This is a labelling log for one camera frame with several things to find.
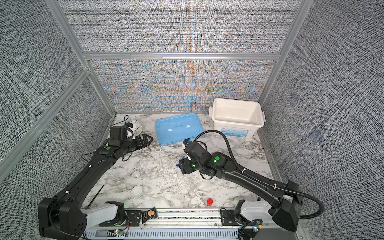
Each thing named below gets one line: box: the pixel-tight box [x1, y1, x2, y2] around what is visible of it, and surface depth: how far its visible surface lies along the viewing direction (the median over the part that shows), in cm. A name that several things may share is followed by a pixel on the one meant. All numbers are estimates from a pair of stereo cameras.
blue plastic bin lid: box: [155, 113, 204, 146], surface depth 113 cm
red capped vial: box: [206, 198, 213, 207], surface depth 79 cm
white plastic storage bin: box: [208, 98, 266, 139], surface depth 107 cm
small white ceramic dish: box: [132, 171, 141, 179], surface depth 87 cm
